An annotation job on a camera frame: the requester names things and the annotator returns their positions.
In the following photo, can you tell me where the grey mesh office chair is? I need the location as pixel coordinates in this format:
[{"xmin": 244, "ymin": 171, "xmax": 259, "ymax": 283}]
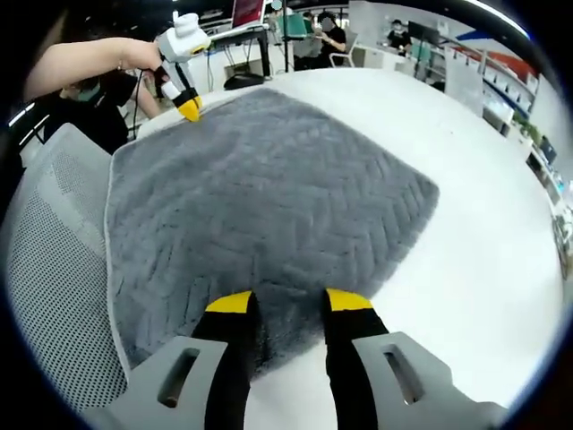
[{"xmin": 0, "ymin": 123, "xmax": 131, "ymax": 413}]

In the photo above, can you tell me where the grey plush towel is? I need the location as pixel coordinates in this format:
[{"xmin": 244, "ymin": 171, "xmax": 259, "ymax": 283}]
[{"xmin": 103, "ymin": 87, "xmax": 440, "ymax": 382}]

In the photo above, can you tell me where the small green plant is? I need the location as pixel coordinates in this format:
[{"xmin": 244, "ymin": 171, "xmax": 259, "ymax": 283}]
[{"xmin": 512, "ymin": 111, "xmax": 543, "ymax": 144}]

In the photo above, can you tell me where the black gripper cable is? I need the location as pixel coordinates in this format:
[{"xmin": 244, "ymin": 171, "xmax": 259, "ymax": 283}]
[{"xmin": 131, "ymin": 69, "xmax": 151, "ymax": 138}]

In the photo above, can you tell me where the shelf unit with white bins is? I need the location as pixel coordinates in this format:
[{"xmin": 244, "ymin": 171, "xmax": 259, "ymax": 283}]
[{"xmin": 447, "ymin": 44, "xmax": 541, "ymax": 120}]

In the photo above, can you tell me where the computer monitor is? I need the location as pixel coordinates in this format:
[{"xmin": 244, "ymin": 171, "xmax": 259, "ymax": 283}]
[{"xmin": 232, "ymin": 0, "xmax": 266, "ymax": 28}]

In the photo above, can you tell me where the white framed chair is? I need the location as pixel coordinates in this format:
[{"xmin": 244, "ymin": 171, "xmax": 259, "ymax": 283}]
[{"xmin": 329, "ymin": 30, "xmax": 360, "ymax": 68}]

